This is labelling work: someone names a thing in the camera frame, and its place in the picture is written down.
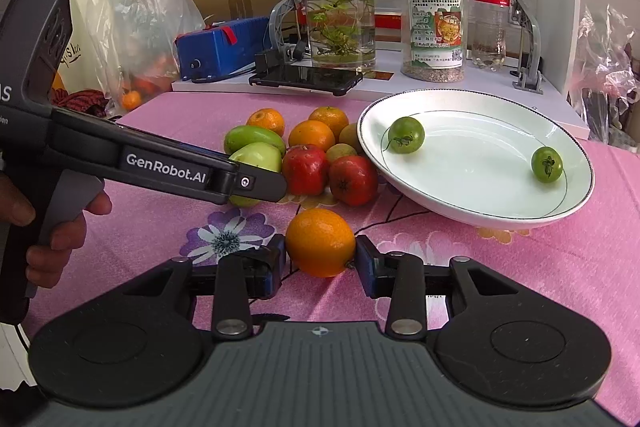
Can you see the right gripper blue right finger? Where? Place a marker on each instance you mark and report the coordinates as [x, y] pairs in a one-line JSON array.
[[399, 277]]

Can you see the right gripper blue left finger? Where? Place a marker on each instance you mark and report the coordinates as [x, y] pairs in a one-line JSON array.
[[243, 276]]

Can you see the large orange front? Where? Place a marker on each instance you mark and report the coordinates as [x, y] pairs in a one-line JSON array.
[[320, 243]]

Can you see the red small apple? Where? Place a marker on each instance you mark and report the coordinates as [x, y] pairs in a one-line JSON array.
[[353, 180], [306, 170]]

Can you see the green jujube apple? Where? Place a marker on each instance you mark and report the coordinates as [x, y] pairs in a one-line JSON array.
[[241, 136], [256, 154]]

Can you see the green tomato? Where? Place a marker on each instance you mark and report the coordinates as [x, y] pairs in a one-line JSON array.
[[405, 136], [547, 164]]

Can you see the mandarin orange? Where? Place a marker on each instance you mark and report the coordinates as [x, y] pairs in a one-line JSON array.
[[267, 118], [332, 116], [312, 132]]

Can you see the person left hand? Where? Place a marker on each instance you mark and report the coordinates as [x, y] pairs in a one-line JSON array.
[[47, 259]]

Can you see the white ceramic plate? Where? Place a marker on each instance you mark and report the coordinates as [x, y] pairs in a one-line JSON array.
[[474, 165]]

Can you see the small brown-green fruit front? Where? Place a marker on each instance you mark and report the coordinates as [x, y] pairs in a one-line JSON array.
[[340, 150]]

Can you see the small brown-green fruit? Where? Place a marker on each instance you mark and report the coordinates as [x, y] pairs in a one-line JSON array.
[[340, 150], [349, 136]]

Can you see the small brown-green fruit back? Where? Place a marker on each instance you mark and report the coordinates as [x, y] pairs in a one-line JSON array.
[[349, 136]]

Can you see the plastic bag with fruit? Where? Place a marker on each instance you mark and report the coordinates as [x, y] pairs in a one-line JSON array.
[[135, 45]]

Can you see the pink floral tablecloth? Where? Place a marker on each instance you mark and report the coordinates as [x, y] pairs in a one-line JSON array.
[[588, 262]]

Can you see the white raised board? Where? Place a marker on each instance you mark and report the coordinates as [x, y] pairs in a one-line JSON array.
[[549, 101]]

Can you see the blue power supply box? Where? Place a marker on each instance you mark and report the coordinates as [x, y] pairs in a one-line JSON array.
[[216, 53]]

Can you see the black smartphone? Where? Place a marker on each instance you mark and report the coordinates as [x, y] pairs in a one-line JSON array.
[[328, 80]]

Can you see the grey phone stand left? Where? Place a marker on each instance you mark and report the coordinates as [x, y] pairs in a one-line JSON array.
[[280, 51]]

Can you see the grey stand right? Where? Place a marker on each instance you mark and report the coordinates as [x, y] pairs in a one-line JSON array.
[[529, 76]]

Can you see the crumpled clear plastic bag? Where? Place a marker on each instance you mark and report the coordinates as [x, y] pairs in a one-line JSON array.
[[604, 87]]

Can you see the cola bottle red cap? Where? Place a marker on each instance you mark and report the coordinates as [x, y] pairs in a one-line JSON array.
[[489, 36]]

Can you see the clear jar with label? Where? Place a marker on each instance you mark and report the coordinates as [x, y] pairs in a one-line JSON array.
[[433, 37]]

